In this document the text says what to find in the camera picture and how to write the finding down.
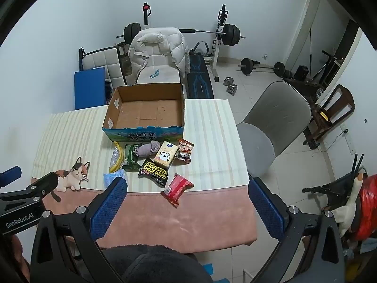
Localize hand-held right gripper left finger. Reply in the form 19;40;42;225
30;176;130;283

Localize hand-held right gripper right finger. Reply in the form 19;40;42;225
247;177;346;283

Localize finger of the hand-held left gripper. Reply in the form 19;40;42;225
0;171;59;210
0;166;22;188

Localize light blue wipes packet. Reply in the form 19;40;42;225
103;169;129;190

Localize yellow scrubbing sponge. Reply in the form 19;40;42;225
109;141;123;173

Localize green soft packet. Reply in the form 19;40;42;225
122;144;141;171

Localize black shoe wipes packet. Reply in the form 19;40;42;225
138;158;169;187

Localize purple socks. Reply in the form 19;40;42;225
134;141;161;157

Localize red soft packet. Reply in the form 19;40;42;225
160;173;195;208

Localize yellow tissue pack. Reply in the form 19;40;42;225
154;141;179;170

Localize panda print snack packet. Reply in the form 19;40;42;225
174;138;195;163

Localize cardboard box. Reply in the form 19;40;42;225
102;83;187;142

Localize black scooter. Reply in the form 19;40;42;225
302;153;366;210

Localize person's black fleece clothing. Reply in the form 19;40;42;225
102;245;213;283

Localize white goose plush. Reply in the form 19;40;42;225
332;172;366;237

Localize grey chair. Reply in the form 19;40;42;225
236;81;312;179

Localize red plastic bag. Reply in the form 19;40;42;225
352;174;377;241

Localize blue foam mat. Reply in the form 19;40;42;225
74;67;107;110

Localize brown wooden chair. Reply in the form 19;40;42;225
303;84;356;146

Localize white quilted folding seat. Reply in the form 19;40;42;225
78;46;127;88

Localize beige padded chair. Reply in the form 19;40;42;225
135;65;181;85

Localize brown cardboard carton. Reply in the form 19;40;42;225
117;43;132;76

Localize short barbell with black plates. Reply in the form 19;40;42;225
240;57;286;78

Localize black and blue weight bench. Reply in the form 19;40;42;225
187;51;215;99

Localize white puffer jacket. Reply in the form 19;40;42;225
128;27;190;81

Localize white barbell rack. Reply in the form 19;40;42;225
141;2;231;82

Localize grey exercise frame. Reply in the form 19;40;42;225
192;41;213;57

